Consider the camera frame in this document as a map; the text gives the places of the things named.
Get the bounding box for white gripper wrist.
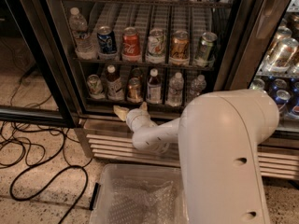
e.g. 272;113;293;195
113;102;150;132

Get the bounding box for orange soda can front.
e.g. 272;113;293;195
127;77;143;103

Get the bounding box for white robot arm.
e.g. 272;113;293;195
114;90;279;224

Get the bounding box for orange soda can behind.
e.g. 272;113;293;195
130;67;144;81

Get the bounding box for green white can bottom shelf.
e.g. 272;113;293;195
87;75;105;100

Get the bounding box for clear water bottle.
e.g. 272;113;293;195
166;72;184;106
186;75;206;104

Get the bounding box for red coca cola can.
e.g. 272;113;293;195
121;27;141;62

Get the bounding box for stainless steel fridge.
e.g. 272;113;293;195
13;0;299;181

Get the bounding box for blue pepsi can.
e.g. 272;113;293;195
97;25;117;60

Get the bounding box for white green soda can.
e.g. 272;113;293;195
146;28;166;63

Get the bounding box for clear water bottle middle shelf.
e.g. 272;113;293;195
69;7;96;60

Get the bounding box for orange brown soda can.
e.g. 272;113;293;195
169;30;190;65

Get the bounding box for open glass fridge door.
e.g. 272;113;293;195
0;0;78;128

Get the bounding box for white green can right fridge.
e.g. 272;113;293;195
249;78;264;91

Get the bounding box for closed right fridge door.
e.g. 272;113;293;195
208;0;299;149

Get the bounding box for blue pepsi can right fridge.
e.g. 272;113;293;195
274;90;291;116

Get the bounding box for silver can right fridge upper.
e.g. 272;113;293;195
264;37;299;73

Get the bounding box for dark tea bottle purple label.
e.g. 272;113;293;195
147;68;162;104

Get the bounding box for brown tea bottle left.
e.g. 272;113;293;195
106;64;124;101

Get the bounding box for clear water bottle bottom right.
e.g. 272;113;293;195
186;75;206;104

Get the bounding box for clear plastic bin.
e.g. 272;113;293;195
89;164;189;224

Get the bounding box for bubble wrap sheet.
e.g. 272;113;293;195
107;178;177;224

